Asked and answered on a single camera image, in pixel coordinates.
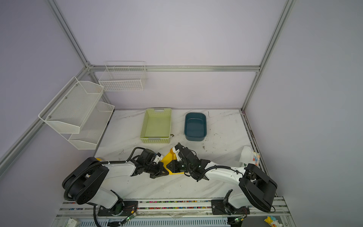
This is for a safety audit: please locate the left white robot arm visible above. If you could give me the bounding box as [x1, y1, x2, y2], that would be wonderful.
[62, 147, 169, 213]

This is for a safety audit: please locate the aluminium cage frame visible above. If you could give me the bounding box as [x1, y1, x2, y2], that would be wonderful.
[1, 1, 295, 179]

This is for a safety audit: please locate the white wire wall basket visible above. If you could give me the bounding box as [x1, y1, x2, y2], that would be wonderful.
[98, 61, 147, 92]

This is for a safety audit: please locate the white two-tier mesh shelf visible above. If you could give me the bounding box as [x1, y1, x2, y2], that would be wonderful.
[38, 77, 114, 150]

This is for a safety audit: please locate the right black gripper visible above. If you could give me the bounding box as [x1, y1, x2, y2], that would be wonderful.
[164, 159, 193, 174]

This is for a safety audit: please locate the left black corrugated cable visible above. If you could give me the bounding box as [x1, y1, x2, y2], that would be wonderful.
[63, 147, 147, 201]

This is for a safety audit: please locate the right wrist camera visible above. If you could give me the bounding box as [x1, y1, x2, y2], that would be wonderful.
[171, 147, 181, 161]

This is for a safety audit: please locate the colourful small carton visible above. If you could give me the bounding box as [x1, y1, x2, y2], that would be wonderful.
[239, 146, 261, 167]

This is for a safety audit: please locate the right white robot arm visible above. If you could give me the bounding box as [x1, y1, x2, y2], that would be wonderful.
[162, 143, 278, 213]

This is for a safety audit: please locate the teal plastic tray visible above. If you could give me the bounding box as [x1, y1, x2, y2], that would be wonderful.
[184, 113, 207, 142]

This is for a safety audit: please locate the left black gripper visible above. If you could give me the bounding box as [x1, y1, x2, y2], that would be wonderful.
[144, 161, 169, 179]

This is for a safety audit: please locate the light green plastic basket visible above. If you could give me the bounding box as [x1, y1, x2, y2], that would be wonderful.
[140, 108, 172, 143]

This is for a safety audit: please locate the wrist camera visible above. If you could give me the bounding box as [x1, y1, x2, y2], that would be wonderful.
[171, 147, 181, 161]
[152, 153, 164, 164]

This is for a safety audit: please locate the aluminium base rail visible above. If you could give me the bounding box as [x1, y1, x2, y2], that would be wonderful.
[52, 197, 296, 227]

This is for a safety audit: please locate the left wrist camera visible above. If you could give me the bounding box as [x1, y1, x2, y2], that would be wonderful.
[152, 153, 164, 164]

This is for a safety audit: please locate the yellow paper napkin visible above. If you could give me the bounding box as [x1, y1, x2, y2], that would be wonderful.
[161, 149, 185, 175]

